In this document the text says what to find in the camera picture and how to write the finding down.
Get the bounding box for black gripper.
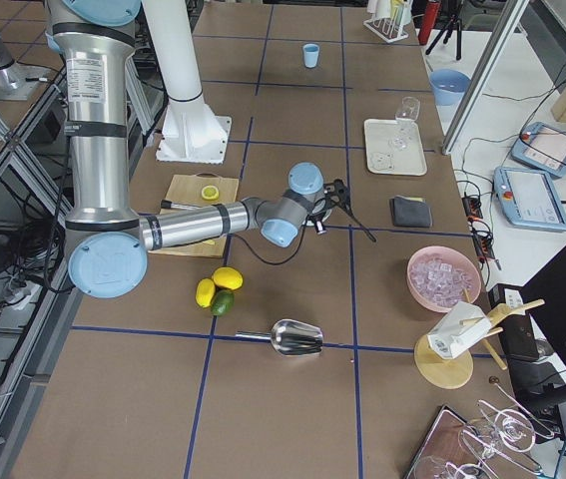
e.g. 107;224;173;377
306;179;350;235

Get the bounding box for light blue plastic cup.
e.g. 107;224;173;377
302;43;320;69

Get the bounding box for metal ice scoop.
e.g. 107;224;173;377
235;318;323;356

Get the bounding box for pink bowl of ice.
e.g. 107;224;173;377
406;245;482;312

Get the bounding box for blue bowl with fork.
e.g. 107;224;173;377
429;69;471;106

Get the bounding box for cream bear tray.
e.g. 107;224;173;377
363;119;427;177

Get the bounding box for grey folded cloth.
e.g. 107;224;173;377
389;196;432;228

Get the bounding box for clear wine glass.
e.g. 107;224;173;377
389;96;420;152

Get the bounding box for lemon half slice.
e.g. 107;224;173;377
201;185;220;201

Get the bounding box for large yellow lemon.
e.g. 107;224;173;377
212;266;244;290

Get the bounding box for wooden cutting board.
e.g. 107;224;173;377
138;174;240;258

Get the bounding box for orange black usb hub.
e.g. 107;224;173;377
462;195;496;263

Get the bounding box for green lime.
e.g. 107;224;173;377
210;289;235;316

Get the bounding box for small yellow lemon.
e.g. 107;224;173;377
195;277;216;308

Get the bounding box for steel rod black cap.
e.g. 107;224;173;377
161;199;202;211

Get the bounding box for near blue teach pendant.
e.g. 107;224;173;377
493;167;566;232

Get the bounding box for blue teach pendant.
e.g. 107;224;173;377
511;122;566;179
493;167;566;232

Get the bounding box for far blue teach pendant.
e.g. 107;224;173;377
511;122;566;179

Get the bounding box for wooden cup stand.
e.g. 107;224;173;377
414;299;545;389

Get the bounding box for upside-down wine glasses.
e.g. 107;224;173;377
405;400;555;478

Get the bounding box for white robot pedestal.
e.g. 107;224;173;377
142;0;232;165

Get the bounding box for white wire cup rack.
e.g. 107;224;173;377
363;0;412;44

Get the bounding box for black camera tripod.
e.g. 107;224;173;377
424;0;464;61

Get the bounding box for aluminium frame post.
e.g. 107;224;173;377
441;0;529;155

